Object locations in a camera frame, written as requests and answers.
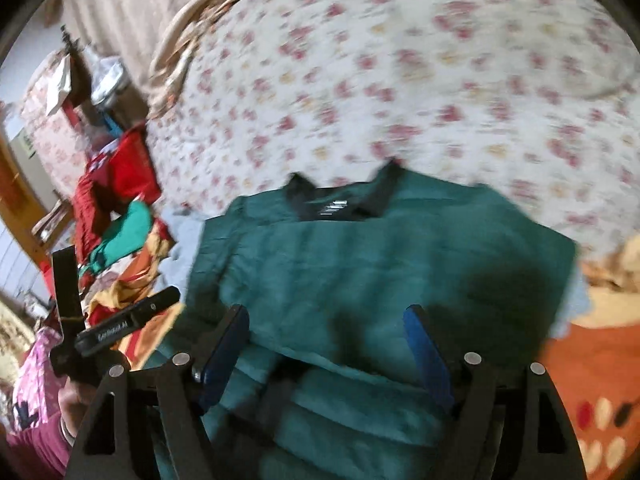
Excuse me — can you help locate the orange patterned blanket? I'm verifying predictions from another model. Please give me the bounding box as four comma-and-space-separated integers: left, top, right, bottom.
82, 217, 640, 480

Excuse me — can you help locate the pink floral cloth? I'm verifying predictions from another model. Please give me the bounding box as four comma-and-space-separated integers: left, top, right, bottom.
20, 50, 98, 196

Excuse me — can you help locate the green puffer jacket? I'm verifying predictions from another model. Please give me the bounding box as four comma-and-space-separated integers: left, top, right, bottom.
150, 157, 581, 480

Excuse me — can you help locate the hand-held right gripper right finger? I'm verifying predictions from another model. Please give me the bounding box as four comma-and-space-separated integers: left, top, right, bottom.
402, 304, 588, 480

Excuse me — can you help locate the wooden furniture frame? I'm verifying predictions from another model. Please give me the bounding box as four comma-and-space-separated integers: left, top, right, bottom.
0, 130, 76, 271

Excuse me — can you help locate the floral quilt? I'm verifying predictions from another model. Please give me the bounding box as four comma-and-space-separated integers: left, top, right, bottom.
147, 0, 640, 261

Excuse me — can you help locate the person's left forearm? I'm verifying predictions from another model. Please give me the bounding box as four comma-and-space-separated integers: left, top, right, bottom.
0, 410, 73, 480

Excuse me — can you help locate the red garment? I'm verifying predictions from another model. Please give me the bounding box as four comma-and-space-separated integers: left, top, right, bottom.
72, 122, 161, 261

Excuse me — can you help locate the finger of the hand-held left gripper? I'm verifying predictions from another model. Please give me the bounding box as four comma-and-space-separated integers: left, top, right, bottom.
142, 286, 182, 317
51, 246, 85, 331

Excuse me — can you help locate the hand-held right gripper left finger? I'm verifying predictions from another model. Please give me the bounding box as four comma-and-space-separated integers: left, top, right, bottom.
65, 304, 251, 480

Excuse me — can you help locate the turquoise garment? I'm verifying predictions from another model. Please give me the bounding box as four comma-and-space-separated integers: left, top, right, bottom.
87, 200, 156, 273

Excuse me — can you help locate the person's left hand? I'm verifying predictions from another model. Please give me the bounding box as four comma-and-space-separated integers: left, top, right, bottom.
56, 379, 101, 441

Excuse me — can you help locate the silver metal container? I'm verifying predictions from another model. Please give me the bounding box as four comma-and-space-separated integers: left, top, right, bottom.
90, 55, 133, 111

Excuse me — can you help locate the person's pink patterned clothing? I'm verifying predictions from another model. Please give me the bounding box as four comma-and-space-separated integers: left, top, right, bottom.
10, 327, 63, 431

